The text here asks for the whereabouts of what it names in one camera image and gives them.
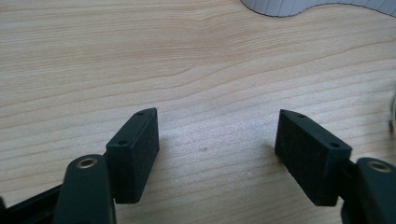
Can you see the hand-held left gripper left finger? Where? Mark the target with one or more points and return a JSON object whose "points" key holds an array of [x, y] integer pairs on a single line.
{"points": [[134, 155]]}

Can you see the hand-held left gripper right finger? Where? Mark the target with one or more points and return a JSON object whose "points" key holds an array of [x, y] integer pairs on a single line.
{"points": [[308, 158]]}

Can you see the pale object at table edge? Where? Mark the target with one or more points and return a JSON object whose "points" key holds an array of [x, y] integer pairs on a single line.
{"points": [[393, 112]]}

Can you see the white ribbed cloth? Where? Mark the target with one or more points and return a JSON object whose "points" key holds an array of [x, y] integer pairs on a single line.
{"points": [[314, 6]]}

